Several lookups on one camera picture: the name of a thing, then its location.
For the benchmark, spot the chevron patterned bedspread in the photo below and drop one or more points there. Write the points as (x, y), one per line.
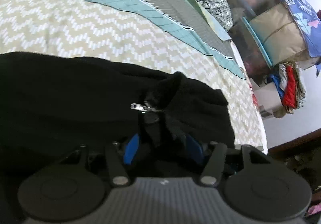
(166, 35)

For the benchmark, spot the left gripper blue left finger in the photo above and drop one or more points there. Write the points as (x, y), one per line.
(131, 149)

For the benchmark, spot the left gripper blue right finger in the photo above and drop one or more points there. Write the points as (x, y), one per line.
(194, 149)

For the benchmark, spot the black pants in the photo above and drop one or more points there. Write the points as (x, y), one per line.
(52, 104)

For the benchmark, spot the dark storage bag teal trim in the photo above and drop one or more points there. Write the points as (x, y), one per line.
(255, 59)

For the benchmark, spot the beige storage bag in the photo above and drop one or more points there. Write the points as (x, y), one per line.
(280, 36)

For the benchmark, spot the stack of colourful folded clothes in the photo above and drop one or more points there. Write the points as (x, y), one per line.
(290, 85)

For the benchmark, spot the blue printed cloth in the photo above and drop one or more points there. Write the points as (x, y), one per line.
(308, 22)

